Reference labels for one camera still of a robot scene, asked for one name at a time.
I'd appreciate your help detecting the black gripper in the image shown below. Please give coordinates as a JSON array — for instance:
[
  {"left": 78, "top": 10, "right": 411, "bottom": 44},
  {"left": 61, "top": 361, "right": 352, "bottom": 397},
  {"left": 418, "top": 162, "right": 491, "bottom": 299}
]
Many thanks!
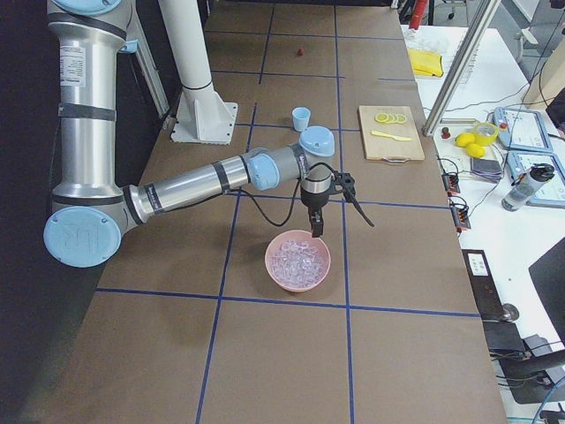
[{"left": 300, "top": 180, "right": 331, "bottom": 238}]

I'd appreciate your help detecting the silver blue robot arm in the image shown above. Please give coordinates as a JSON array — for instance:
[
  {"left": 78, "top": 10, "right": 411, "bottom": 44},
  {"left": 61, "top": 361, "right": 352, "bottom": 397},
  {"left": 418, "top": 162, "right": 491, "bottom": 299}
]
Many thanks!
[{"left": 43, "top": 1, "right": 338, "bottom": 268}]

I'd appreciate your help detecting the clear ice cubes pile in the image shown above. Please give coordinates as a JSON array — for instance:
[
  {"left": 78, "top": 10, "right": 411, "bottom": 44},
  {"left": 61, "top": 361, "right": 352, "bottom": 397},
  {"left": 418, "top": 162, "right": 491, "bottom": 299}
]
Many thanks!
[{"left": 267, "top": 239, "right": 328, "bottom": 290}]

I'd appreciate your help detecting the light blue paper cup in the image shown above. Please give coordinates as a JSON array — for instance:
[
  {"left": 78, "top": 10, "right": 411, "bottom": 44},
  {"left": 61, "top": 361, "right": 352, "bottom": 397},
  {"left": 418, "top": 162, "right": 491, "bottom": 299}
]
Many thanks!
[{"left": 291, "top": 106, "right": 311, "bottom": 133}]

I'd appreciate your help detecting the pink bowl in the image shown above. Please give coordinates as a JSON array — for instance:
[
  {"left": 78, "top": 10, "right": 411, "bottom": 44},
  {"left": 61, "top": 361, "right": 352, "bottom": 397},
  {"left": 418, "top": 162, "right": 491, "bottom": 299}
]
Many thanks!
[{"left": 264, "top": 230, "right": 331, "bottom": 292}]

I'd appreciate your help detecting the bamboo cutting board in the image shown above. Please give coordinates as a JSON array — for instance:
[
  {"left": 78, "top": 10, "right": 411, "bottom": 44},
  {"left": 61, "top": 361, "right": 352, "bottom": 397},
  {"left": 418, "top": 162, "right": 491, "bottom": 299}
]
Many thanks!
[{"left": 358, "top": 105, "right": 425, "bottom": 163}]

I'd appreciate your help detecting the yellow plastic knife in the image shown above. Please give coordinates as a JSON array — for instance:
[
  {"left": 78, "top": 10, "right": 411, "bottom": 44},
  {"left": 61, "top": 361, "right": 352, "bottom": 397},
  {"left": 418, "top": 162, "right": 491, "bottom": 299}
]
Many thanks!
[{"left": 371, "top": 130, "right": 412, "bottom": 142}]

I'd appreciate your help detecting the lemon slice nearest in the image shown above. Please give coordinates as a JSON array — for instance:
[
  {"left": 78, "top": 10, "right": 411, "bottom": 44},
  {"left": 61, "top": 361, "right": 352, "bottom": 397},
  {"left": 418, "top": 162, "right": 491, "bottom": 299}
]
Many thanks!
[{"left": 374, "top": 113, "right": 387, "bottom": 124}]

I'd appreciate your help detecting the whole lemon left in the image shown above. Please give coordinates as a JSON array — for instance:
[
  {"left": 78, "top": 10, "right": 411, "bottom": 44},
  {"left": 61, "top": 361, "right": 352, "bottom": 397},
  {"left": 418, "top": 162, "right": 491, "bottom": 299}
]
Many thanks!
[{"left": 455, "top": 132, "right": 475, "bottom": 148}]

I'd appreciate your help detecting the whole lemon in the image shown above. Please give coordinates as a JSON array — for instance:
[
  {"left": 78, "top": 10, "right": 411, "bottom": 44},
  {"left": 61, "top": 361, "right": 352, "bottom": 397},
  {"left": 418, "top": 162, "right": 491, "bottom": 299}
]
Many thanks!
[
  {"left": 455, "top": 132, "right": 475, "bottom": 148},
  {"left": 465, "top": 143, "right": 486, "bottom": 159}
]

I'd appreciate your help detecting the whole lemon right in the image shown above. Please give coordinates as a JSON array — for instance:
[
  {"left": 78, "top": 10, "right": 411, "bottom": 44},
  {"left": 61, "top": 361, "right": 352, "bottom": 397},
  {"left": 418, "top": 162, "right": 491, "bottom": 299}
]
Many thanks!
[{"left": 465, "top": 143, "right": 486, "bottom": 159}]

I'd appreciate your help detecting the purple notebook stack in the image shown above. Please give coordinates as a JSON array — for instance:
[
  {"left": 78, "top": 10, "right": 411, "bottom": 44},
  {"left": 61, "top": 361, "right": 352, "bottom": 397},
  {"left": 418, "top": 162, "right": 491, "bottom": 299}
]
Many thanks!
[{"left": 471, "top": 157, "right": 503, "bottom": 182}]

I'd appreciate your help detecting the yellow tape roll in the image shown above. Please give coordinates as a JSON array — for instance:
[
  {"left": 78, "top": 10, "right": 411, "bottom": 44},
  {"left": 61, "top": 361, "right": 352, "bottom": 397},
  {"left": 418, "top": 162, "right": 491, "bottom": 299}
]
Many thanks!
[{"left": 472, "top": 122, "right": 499, "bottom": 147}]

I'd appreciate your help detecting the yellow cloth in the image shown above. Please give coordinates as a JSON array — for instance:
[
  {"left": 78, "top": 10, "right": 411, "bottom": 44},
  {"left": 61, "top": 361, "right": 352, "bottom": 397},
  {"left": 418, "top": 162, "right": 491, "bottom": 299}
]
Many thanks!
[{"left": 408, "top": 49, "right": 444, "bottom": 78}]

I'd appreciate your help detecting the clear water bottle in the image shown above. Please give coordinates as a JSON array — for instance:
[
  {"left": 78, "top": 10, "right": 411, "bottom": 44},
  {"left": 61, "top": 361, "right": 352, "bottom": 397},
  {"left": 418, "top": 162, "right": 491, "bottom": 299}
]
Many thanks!
[{"left": 501, "top": 163, "right": 555, "bottom": 211}]

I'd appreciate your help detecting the teach pendant upper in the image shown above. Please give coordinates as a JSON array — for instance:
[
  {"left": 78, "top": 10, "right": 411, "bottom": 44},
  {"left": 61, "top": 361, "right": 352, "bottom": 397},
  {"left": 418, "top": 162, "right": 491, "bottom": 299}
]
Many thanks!
[{"left": 493, "top": 107, "right": 553, "bottom": 153}]

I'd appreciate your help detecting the teach pendant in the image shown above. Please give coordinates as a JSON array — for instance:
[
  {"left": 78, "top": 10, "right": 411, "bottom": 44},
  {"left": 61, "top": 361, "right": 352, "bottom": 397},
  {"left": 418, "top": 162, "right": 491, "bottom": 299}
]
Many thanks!
[
  {"left": 505, "top": 151, "right": 564, "bottom": 210},
  {"left": 493, "top": 107, "right": 553, "bottom": 153}
]

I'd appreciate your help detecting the teach pendant lower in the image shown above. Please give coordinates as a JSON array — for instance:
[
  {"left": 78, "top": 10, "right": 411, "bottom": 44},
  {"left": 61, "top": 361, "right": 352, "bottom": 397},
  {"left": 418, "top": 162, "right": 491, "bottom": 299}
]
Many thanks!
[{"left": 505, "top": 151, "right": 564, "bottom": 210}]

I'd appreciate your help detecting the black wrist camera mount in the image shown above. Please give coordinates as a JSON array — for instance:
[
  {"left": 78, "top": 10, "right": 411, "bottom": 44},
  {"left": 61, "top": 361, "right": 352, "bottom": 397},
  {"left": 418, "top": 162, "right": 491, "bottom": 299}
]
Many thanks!
[{"left": 329, "top": 171, "right": 374, "bottom": 227}]

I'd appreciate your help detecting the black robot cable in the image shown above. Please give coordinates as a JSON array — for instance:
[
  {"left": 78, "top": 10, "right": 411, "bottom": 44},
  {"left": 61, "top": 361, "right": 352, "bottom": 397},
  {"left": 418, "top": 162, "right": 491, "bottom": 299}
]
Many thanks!
[{"left": 237, "top": 162, "right": 339, "bottom": 228}]

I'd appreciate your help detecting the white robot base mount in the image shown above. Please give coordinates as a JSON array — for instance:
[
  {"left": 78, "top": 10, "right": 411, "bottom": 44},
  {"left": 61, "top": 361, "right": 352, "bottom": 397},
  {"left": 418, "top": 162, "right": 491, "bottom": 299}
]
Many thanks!
[{"left": 159, "top": 0, "right": 238, "bottom": 145}]

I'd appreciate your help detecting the aluminium frame post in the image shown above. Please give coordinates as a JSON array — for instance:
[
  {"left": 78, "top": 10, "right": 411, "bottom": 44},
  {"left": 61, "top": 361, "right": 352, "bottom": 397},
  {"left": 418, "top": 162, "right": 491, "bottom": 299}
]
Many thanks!
[{"left": 422, "top": 0, "right": 501, "bottom": 136}]

